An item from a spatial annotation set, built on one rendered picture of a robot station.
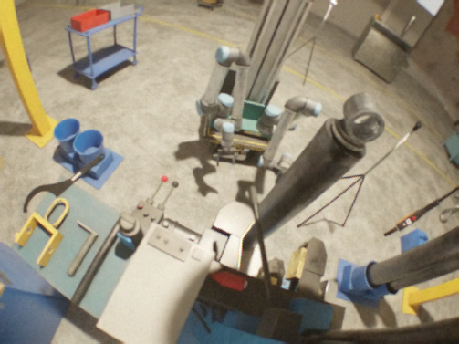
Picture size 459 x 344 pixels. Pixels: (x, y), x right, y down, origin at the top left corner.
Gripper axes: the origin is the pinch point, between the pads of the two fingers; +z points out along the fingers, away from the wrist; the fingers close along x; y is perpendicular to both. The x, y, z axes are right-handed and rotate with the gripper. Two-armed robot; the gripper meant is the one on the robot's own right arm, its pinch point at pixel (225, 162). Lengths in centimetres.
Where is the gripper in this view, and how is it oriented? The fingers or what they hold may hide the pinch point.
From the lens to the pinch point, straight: 185.3
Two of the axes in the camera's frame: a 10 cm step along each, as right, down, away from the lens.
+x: -9.8, 0.5, -2.0
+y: -1.9, -5.6, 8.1
